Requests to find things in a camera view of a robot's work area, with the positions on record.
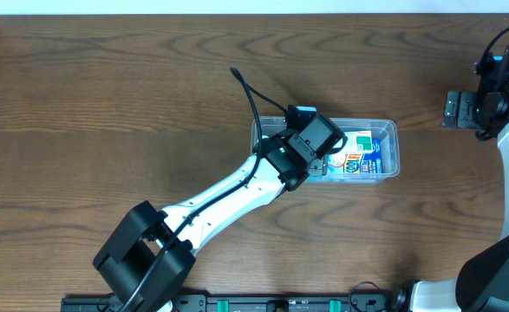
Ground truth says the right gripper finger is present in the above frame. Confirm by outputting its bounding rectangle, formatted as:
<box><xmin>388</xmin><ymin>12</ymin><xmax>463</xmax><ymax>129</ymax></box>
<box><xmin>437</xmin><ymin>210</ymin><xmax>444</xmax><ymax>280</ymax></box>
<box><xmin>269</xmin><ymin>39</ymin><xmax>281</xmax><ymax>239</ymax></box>
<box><xmin>458</xmin><ymin>92</ymin><xmax>478</xmax><ymax>129</ymax></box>
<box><xmin>442</xmin><ymin>91</ymin><xmax>461</xmax><ymax>128</ymax></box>

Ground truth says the white green medicine box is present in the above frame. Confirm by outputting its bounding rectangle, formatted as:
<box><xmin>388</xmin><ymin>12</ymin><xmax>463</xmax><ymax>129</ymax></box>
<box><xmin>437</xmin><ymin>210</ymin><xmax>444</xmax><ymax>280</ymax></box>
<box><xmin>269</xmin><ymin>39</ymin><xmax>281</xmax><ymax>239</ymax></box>
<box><xmin>343</xmin><ymin>131</ymin><xmax>373</xmax><ymax>153</ymax></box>

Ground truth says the blue fever patch box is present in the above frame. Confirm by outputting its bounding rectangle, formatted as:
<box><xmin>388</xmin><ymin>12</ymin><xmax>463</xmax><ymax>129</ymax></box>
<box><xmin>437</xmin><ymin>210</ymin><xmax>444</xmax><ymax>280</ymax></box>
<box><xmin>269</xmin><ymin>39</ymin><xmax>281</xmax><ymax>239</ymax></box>
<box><xmin>323</xmin><ymin>137</ymin><xmax>383</xmax><ymax>181</ymax></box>

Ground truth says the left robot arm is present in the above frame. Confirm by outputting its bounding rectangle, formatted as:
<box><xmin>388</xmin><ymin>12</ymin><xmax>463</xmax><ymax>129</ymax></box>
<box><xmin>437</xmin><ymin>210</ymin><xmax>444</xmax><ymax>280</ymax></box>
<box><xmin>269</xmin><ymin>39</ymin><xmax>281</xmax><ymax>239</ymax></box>
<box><xmin>93</xmin><ymin>107</ymin><xmax>347</xmax><ymax>311</ymax></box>

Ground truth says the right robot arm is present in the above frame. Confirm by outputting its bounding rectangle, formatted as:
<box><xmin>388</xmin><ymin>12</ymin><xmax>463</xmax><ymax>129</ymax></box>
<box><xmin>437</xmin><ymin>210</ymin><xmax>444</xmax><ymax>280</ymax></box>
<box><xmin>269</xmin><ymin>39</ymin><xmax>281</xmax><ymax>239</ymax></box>
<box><xmin>390</xmin><ymin>45</ymin><xmax>509</xmax><ymax>311</ymax></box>

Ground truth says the clear plastic container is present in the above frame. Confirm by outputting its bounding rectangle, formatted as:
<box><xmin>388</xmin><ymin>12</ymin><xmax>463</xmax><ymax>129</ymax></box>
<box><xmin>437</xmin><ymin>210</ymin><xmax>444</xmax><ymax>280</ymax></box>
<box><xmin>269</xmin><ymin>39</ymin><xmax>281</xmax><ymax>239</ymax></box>
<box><xmin>249</xmin><ymin>112</ymin><xmax>400</xmax><ymax>191</ymax></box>

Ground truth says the right black cable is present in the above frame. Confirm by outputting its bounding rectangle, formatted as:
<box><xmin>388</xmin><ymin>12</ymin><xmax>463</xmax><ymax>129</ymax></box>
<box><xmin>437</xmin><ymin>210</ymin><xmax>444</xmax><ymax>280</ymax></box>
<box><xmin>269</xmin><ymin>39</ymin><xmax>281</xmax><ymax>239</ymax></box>
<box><xmin>477</xmin><ymin>16</ymin><xmax>509</xmax><ymax>75</ymax></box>

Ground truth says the black cable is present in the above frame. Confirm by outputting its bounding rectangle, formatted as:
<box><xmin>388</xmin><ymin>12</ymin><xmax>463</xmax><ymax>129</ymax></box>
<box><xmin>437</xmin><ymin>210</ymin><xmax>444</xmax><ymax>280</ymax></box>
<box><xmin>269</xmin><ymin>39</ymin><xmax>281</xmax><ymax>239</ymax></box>
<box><xmin>114</xmin><ymin>65</ymin><xmax>290</xmax><ymax>312</ymax></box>
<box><xmin>477</xmin><ymin>16</ymin><xmax>509</xmax><ymax>75</ymax></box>

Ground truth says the left black cable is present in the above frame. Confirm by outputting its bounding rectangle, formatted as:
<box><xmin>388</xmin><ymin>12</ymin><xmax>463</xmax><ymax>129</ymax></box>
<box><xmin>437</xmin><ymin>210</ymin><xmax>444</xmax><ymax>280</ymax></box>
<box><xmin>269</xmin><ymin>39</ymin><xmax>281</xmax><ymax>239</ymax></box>
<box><xmin>114</xmin><ymin>65</ymin><xmax>290</xmax><ymax>312</ymax></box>

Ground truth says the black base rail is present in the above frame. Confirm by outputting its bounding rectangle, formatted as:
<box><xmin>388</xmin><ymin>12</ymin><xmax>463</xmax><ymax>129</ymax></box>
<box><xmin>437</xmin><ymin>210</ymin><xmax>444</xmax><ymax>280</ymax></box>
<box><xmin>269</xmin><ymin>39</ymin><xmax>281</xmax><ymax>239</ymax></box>
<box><xmin>61</xmin><ymin>294</ymin><xmax>411</xmax><ymax>312</ymax></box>

